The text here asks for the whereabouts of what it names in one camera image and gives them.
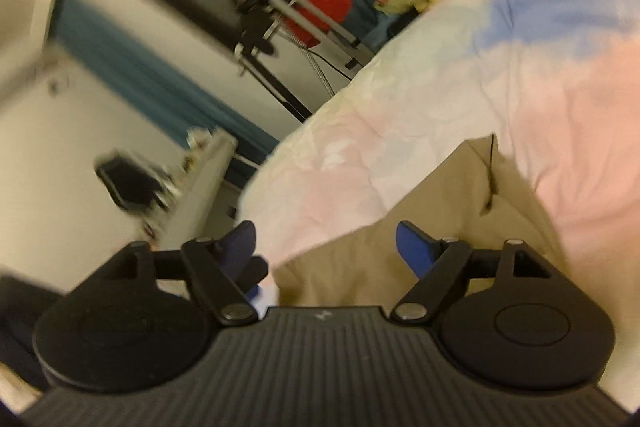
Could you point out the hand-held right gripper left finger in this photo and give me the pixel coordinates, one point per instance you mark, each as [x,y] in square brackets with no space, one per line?
[239,247]

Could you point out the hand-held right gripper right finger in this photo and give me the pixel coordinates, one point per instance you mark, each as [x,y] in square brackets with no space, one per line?
[414,252]

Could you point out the khaki pants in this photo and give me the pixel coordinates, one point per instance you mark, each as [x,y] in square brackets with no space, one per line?
[440,217]

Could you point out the white side table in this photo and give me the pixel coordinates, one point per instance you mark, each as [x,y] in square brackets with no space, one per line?
[200,192]

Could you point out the black box-shaped device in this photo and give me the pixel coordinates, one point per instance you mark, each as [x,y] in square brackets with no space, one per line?
[131,184]

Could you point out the pastel tie-dye bed sheet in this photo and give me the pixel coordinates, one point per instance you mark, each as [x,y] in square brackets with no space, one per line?
[500,82]

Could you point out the black metal tripod stand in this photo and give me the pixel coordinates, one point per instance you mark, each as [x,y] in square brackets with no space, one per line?
[270,32]

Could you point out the red bag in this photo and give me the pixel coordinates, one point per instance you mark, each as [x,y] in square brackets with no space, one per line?
[327,4]

